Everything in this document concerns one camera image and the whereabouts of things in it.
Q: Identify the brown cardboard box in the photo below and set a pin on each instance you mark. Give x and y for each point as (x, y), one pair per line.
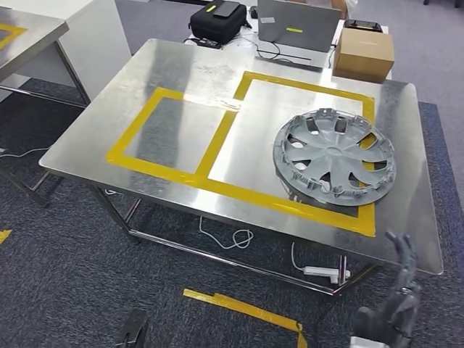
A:
(362, 55)

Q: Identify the grey plastic wheel hubcap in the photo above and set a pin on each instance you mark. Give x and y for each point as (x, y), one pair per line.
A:
(333, 153)

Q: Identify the steel workbench table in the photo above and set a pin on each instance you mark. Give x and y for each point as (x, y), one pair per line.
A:
(181, 62)

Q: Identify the long white power strip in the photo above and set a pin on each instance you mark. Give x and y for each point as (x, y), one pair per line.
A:
(326, 273)

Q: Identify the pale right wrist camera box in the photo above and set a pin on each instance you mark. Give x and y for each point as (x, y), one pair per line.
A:
(366, 343)

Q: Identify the black power brick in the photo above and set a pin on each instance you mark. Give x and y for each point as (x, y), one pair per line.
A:
(210, 43)

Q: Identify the grey laptop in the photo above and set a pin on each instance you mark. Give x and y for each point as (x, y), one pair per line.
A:
(297, 24)

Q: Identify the black computer mouse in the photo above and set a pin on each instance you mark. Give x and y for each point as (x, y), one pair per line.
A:
(253, 12)

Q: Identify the steel side table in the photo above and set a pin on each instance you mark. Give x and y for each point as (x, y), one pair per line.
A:
(32, 43)

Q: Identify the white desk with electronics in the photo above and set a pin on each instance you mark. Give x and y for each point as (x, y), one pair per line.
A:
(234, 48)

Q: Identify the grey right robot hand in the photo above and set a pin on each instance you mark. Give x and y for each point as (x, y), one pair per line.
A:
(394, 312)

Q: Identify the dark grey flat pad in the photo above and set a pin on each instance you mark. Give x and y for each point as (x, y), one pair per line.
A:
(226, 8)

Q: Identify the black zip bag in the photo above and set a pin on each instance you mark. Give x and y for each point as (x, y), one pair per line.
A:
(213, 26)

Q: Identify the black flat device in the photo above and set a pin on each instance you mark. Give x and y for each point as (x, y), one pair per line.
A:
(362, 25)

